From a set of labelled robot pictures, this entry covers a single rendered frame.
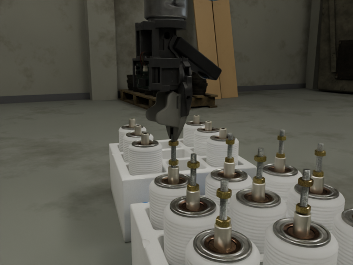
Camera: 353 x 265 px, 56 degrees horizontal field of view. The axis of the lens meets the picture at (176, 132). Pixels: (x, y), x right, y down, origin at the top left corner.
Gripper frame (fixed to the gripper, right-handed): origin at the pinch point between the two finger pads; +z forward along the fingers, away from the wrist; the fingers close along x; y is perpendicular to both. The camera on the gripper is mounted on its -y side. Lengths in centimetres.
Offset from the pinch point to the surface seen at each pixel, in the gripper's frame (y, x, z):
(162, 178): 2.2, -1.9, 9.4
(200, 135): -28.4, -32.6, 10.6
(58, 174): 6, -88, 35
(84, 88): -76, -344, 22
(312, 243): -3.1, 28.9, 9.3
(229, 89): -236, -270, 25
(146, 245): 9.8, 6.6, 17.4
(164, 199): 4.3, 2.9, 11.6
